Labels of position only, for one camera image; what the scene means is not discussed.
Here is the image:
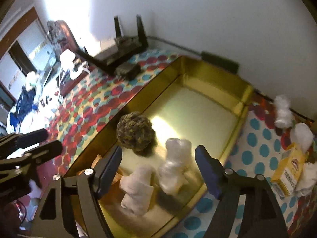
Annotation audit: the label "orange plush toy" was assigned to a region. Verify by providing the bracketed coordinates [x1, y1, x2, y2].
[76, 154, 157, 206]

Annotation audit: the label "white crinkled plastic wrap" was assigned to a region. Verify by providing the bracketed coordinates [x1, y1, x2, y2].
[158, 138, 192, 195]

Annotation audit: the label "orange medicine box cartoon mouth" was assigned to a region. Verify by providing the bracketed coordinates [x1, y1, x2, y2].
[271, 142, 307, 198]

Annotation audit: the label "brown woven yarn ball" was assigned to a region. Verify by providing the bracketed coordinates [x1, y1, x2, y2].
[116, 111, 154, 154]

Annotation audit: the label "gold metal tin box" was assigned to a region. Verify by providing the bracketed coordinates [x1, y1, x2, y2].
[67, 56, 253, 237]

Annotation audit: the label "white towel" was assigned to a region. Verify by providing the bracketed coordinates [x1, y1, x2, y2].
[119, 165, 154, 216]

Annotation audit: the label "blue white cloth bundle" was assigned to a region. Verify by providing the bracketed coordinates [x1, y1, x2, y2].
[6, 71, 42, 134]

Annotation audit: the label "polka dot bed sheet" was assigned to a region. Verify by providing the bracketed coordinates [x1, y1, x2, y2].
[14, 48, 317, 238]

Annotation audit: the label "white crumpled tissue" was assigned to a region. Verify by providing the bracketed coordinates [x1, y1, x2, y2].
[295, 162, 317, 197]

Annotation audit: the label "small white crinkled wrap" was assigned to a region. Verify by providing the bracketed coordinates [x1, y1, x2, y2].
[273, 95, 293, 129]

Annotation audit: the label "dark wooden chair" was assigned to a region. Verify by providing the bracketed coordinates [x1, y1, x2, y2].
[47, 20, 88, 97]

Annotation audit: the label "white device on desk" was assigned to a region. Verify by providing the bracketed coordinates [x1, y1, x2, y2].
[60, 49, 90, 80]

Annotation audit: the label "white rolled sock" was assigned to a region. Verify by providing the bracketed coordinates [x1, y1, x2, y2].
[290, 123, 314, 153]

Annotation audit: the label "black power adapter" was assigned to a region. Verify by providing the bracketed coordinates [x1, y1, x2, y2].
[115, 62, 141, 81]

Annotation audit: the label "black wifi router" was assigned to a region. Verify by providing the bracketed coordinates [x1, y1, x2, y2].
[77, 15, 148, 76]

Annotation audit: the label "black cable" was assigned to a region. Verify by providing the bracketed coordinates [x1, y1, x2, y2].
[147, 35, 315, 123]

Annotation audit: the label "dark green wall plug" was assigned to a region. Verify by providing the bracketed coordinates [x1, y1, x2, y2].
[201, 51, 239, 74]

